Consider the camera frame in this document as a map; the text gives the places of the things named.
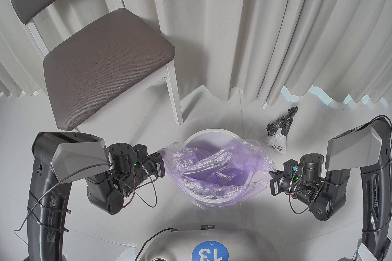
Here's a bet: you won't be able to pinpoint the white chair grey cushions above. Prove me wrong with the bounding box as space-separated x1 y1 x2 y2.
10 0 184 133

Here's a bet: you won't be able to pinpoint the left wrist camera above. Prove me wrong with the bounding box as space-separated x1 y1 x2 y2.
132 144 149 162

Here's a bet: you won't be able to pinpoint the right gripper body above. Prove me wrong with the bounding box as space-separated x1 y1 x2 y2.
269 170 296 197

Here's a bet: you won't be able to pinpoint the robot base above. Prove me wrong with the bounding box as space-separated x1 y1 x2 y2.
135 224 279 261

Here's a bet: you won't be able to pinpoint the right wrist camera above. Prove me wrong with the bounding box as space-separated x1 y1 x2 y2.
283 159 300 178

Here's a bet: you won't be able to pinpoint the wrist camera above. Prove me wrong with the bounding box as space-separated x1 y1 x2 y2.
283 159 300 178
132 144 149 162

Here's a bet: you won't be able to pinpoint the black plastic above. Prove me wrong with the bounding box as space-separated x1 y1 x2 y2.
266 107 299 137

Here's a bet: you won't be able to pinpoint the white trash bin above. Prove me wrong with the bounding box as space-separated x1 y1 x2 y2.
182 128 267 209

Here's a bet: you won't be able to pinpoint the purple plastic bag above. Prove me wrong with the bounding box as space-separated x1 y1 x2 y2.
159 137 276 203

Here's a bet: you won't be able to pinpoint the clear printed wrapper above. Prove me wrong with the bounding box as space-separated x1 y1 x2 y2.
264 131 288 157

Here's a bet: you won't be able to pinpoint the black cable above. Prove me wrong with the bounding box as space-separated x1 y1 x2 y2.
367 114 392 162
135 228 179 261
12 163 114 233

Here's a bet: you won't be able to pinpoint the white curtain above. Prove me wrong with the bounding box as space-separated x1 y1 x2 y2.
0 0 249 101
233 0 392 109

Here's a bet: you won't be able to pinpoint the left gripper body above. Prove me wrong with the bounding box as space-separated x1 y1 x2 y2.
138 153 166 185

